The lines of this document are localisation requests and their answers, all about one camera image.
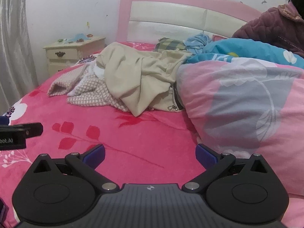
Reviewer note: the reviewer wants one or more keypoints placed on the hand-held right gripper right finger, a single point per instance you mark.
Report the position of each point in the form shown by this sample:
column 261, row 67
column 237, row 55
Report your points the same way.
column 204, row 156

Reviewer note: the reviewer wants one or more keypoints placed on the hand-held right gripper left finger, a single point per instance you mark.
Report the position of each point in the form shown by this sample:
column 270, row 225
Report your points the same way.
column 97, row 155

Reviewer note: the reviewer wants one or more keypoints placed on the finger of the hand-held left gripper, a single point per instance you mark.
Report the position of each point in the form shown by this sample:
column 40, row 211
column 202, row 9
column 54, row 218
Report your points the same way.
column 34, row 129

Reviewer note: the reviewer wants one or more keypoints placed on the beige jacket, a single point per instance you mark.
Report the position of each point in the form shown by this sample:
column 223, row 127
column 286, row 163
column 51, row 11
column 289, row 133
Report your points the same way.
column 133, row 76

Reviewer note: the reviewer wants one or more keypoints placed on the pink floral bed blanket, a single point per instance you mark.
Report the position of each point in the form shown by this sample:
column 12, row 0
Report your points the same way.
column 133, row 135

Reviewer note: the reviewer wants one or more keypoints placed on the pink grey floral quilt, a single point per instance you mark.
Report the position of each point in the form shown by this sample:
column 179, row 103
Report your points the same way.
column 237, row 104

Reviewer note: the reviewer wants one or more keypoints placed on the pink checkered garment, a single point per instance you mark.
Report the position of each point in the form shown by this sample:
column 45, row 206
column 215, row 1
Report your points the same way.
column 95, row 92

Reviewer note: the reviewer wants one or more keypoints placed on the white garment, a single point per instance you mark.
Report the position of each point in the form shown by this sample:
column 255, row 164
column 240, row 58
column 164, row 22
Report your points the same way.
column 98, row 71

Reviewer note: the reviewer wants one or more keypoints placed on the cream nightstand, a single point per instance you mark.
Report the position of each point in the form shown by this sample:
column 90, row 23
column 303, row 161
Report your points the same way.
column 68, row 52

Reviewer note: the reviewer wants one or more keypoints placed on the grey curtain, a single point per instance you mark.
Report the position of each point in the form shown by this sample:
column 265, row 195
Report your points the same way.
column 14, row 40

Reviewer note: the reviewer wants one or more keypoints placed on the light blue paper item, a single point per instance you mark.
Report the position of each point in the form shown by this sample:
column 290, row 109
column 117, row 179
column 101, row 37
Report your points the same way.
column 76, row 38

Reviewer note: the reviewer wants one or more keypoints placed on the light blue cloth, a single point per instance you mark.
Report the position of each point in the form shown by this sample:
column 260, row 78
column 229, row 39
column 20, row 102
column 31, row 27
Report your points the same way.
column 197, row 42

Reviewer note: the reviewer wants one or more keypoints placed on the blue quilt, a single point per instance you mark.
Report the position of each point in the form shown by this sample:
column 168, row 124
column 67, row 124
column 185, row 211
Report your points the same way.
column 249, row 48

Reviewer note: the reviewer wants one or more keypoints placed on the green plaid cloth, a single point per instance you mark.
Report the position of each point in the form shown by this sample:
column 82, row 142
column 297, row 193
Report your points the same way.
column 169, row 44

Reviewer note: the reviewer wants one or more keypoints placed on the purple quilted jacket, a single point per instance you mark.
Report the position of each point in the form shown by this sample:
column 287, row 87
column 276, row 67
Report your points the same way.
column 273, row 26

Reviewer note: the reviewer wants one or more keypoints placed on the pink bed headboard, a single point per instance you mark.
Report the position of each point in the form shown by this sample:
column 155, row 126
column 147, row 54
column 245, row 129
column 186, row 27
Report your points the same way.
column 166, row 14

